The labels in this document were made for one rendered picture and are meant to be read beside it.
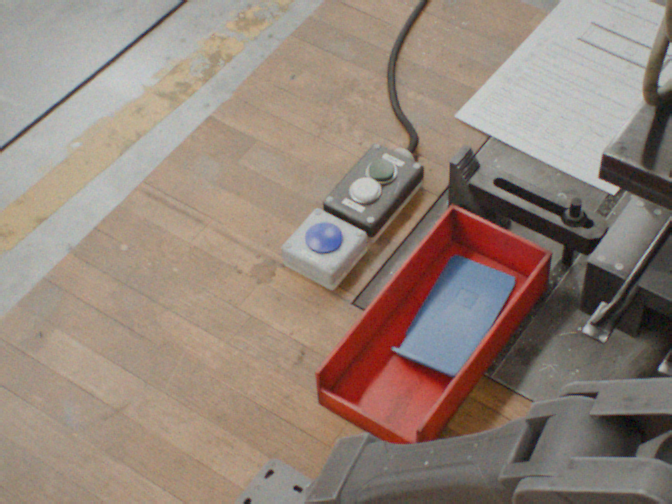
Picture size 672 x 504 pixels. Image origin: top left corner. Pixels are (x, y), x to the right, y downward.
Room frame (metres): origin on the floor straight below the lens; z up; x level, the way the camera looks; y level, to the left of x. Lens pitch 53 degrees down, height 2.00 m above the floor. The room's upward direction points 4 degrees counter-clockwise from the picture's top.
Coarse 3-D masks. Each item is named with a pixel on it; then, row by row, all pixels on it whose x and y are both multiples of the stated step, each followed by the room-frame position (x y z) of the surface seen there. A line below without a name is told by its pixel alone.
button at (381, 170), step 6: (372, 162) 0.94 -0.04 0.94; (378, 162) 0.94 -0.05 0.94; (384, 162) 0.94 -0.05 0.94; (390, 162) 0.94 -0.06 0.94; (372, 168) 0.93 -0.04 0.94; (378, 168) 0.93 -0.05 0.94; (384, 168) 0.93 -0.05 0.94; (390, 168) 0.93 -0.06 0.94; (372, 174) 0.92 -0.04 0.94; (378, 174) 0.92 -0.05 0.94; (384, 174) 0.92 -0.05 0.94; (390, 174) 0.92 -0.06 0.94; (378, 180) 0.92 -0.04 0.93; (384, 180) 0.91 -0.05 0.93
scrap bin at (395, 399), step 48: (432, 240) 0.82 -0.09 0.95; (480, 240) 0.83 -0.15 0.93; (528, 240) 0.80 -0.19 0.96; (384, 288) 0.75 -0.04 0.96; (528, 288) 0.74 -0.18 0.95; (384, 336) 0.73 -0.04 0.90; (336, 384) 0.67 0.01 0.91; (384, 384) 0.67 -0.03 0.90; (432, 384) 0.67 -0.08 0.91; (384, 432) 0.61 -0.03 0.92; (432, 432) 0.60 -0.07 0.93
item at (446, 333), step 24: (456, 264) 0.81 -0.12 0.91; (480, 264) 0.81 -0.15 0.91; (456, 288) 0.78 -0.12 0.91; (480, 288) 0.78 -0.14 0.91; (504, 288) 0.78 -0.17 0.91; (432, 312) 0.75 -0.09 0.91; (456, 312) 0.75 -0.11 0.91; (480, 312) 0.75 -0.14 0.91; (408, 336) 0.72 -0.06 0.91; (432, 336) 0.72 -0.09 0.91; (456, 336) 0.72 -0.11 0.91; (480, 336) 0.72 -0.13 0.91; (432, 360) 0.69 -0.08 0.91; (456, 360) 0.69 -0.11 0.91
